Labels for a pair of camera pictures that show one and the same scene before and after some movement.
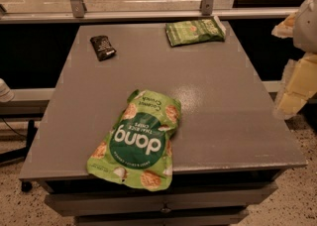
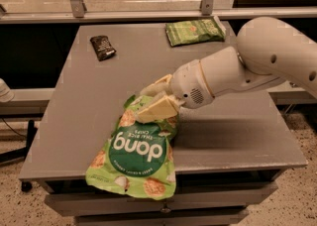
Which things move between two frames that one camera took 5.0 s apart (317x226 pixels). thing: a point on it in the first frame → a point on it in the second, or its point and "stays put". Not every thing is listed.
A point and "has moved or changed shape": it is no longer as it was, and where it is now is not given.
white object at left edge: [6, 93] stays put
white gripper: [307, 25] → [188, 83]
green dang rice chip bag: [138, 150] has moved or changed shape
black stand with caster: [19, 154] stays put
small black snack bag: [103, 48] stays put
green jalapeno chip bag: [195, 31] stays put
